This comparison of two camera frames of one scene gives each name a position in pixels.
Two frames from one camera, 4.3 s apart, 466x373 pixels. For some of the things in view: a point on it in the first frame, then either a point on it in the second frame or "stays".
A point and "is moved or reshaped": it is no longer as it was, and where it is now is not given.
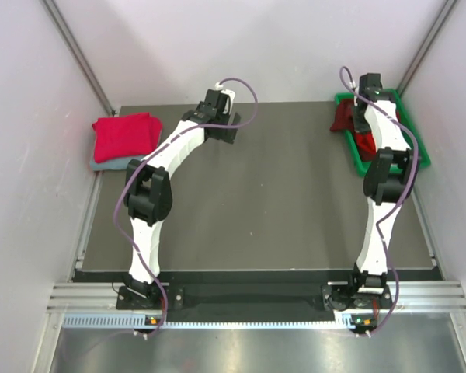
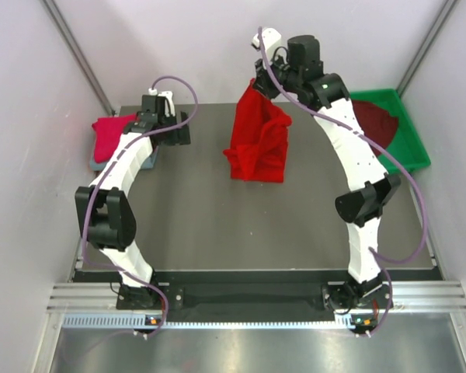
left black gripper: x=225 y=134 to x=179 y=136
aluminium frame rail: x=450 y=297 stays
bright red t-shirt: x=366 y=145 is moved or reshaped
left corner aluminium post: x=53 y=10 stays
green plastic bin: x=362 y=165 stays
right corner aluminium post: x=426 y=47 stays
